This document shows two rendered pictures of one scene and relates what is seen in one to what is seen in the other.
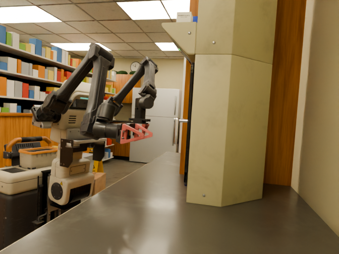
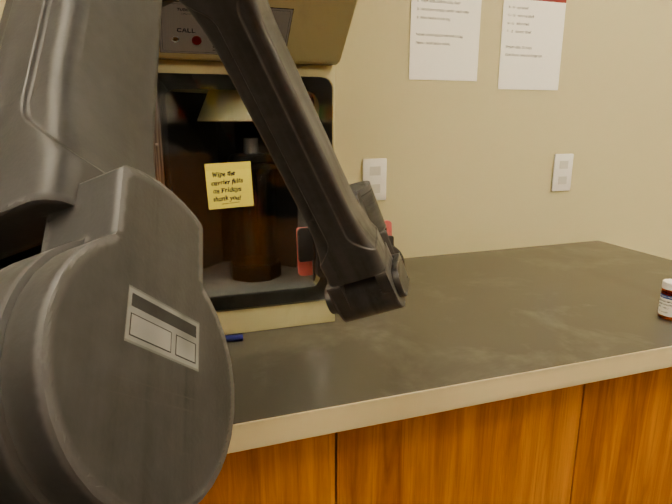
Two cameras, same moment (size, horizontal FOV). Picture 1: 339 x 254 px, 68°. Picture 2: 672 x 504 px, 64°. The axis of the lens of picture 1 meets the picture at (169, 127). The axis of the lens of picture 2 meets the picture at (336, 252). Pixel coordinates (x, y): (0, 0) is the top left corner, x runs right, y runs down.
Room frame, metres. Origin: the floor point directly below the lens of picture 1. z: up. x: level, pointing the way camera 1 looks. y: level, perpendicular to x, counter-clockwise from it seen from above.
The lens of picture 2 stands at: (1.30, 0.76, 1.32)
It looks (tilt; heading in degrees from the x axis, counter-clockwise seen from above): 14 degrees down; 239
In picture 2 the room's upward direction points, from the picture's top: straight up
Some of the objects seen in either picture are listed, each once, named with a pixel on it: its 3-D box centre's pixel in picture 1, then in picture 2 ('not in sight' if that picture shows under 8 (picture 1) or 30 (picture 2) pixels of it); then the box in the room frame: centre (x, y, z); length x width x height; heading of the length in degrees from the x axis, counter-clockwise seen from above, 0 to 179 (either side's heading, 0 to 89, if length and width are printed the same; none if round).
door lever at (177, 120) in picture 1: (181, 130); not in sight; (0.85, -0.04, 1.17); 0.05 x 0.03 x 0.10; 77
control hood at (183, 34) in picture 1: (185, 51); (247, 23); (0.96, -0.05, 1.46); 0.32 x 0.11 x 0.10; 168
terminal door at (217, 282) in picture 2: (194, 123); (248, 197); (0.95, -0.09, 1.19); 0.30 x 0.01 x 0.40; 167
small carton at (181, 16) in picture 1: (184, 23); not in sight; (0.90, -0.03, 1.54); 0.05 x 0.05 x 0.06; 78
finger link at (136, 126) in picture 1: (139, 133); (317, 246); (0.93, 0.11, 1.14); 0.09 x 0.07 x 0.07; 77
